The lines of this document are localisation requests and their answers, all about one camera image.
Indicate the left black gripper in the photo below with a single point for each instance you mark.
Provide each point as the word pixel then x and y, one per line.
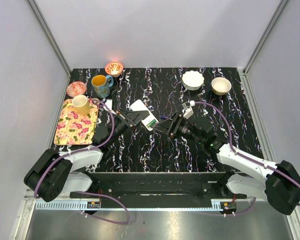
pixel 133 118

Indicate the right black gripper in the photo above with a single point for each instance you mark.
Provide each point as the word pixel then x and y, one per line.
pixel 165 126

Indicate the white remote control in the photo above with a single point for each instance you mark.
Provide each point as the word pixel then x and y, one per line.
pixel 148 119

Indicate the green yellow battery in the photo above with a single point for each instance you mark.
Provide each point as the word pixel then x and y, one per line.
pixel 151 123

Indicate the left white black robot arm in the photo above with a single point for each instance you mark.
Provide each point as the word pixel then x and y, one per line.
pixel 55 172

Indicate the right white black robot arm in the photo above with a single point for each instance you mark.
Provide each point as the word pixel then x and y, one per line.
pixel 277 183

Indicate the blue mug yellow inside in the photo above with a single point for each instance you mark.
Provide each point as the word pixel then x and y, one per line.
pixel 102 84

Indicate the red patterned small bowl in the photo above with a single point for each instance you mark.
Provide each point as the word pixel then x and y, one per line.
pixel 114 68

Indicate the white scalloped bowl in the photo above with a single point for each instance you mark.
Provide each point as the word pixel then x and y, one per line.
pixel 192 80

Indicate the red patterned saucer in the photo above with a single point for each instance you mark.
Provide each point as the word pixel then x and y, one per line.
pixel 76 88

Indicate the floral pink tray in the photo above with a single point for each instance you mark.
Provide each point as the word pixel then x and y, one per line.
pixel 74 128

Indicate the beige round bowl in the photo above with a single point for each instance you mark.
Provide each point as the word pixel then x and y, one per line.
pixel 221 86

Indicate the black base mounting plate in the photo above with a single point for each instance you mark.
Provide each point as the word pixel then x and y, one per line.
pixel 201 185

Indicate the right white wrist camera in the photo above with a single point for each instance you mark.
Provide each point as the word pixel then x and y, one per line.
pixel 187 107

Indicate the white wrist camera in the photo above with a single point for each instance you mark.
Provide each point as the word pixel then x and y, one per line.
pixel 109 104
pixel 187 107

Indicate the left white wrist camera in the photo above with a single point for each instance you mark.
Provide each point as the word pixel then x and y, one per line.
pixel 109 104

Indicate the white slotted cable duct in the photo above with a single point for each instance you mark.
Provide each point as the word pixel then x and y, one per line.
pixel 84 205

